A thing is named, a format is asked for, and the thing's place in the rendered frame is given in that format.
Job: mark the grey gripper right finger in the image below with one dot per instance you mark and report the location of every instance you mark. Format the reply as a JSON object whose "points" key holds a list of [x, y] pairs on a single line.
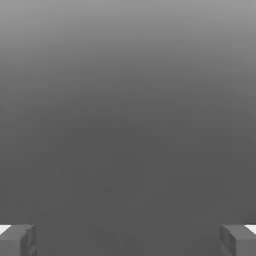
{"points": [[240, 242]]}

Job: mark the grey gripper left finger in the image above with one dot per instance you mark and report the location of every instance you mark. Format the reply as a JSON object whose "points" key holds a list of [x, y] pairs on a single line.
{"points": [[16, 242]]}

